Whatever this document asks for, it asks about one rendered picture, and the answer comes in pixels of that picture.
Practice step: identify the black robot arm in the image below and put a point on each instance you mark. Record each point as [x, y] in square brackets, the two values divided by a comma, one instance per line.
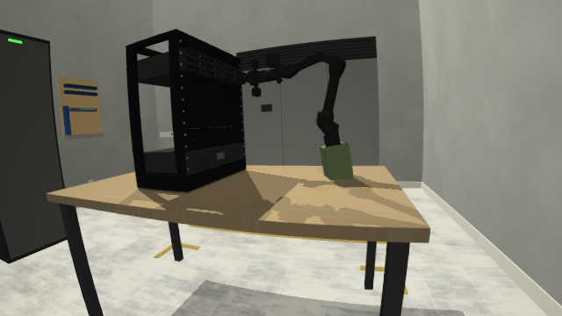
[336, 66]

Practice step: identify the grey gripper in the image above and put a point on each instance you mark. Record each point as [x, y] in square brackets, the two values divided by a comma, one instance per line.
[256, 92]

